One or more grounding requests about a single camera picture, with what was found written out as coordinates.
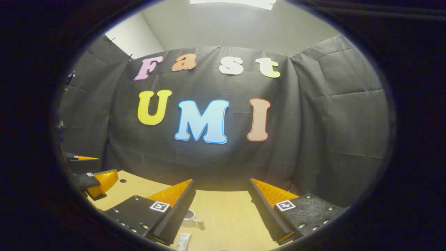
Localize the black backdrop cloth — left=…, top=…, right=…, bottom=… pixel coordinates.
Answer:
left=57, top=34, right=390, bottom=210

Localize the white cup with wooden handle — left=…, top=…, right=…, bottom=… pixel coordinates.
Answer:
left=180, top=209, right=206, bottom=230

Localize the wooden desktop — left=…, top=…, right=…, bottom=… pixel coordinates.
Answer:
left=85, top=170, right=291, bottom=251

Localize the white ceiling light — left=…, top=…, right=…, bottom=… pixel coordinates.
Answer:
left=190, top=0, right=276, bottom=10

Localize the white toothpaste tube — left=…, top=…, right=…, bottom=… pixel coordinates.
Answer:
left=175, top=233, right=191, bottom=251

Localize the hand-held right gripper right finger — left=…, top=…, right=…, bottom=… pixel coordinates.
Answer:
left=248, top=178, right=350, bottom=245

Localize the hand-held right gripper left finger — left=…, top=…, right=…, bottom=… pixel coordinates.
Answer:
left=104, top=179, right=197, bottom=246

